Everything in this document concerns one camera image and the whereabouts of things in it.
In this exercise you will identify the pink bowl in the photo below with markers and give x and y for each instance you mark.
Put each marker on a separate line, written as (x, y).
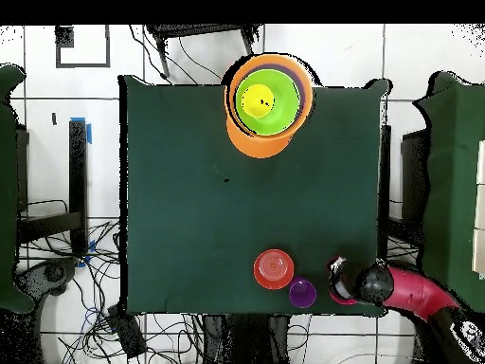
(343, 300)

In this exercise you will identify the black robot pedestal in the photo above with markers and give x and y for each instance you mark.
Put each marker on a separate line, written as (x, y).
(242, 341)

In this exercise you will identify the black beam with blue tape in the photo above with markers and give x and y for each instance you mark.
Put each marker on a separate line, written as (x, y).
(77, 170)

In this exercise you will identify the wide purple bowl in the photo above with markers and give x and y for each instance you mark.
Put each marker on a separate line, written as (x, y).
(302, 85)

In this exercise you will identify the green bowl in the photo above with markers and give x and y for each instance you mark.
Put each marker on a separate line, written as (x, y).
(284, 110)

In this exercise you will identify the dark green tablecloth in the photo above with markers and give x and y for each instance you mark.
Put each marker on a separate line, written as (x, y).
(189, 208)

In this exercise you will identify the black metal stand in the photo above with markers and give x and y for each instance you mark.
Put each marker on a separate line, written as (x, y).
(197, 29)

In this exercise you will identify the yellow cup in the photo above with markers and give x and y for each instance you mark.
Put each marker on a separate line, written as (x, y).
(254, 98)

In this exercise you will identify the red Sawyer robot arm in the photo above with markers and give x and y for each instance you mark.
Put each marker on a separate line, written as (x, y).
(409, 292)

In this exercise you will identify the neighbouring green table cloth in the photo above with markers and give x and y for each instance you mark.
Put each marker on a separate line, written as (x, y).
(7, 189)
(454, 170)

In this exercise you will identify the purple cup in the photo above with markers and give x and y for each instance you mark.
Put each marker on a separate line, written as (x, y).
(302, 294)

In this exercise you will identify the small red-orange bowl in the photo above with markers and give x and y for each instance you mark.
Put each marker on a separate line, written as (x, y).
(273, 270)

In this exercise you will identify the large orange bowl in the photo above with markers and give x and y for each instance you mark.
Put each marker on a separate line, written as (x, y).
(261, 149)
(308, 98)

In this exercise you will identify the black power strip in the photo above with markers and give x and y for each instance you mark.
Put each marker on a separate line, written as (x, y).
(127, 333)

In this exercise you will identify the grey pedestal foot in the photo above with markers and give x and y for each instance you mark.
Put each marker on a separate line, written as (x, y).
(53, 273)

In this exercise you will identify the small black floor marker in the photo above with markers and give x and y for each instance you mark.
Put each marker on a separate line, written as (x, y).
(54, 118)

